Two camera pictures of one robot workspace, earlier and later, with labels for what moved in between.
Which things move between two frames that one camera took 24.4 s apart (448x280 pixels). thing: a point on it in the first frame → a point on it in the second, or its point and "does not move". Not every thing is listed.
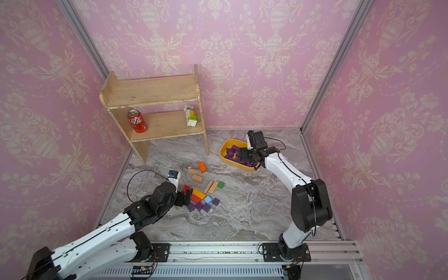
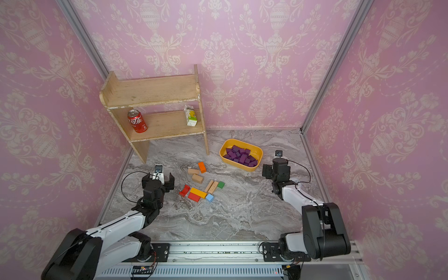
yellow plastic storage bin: (229, 152) does not move
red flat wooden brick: (195, 199) does not move
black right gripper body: (248, 155) → (269, 168)
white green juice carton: (191, 116) does not move
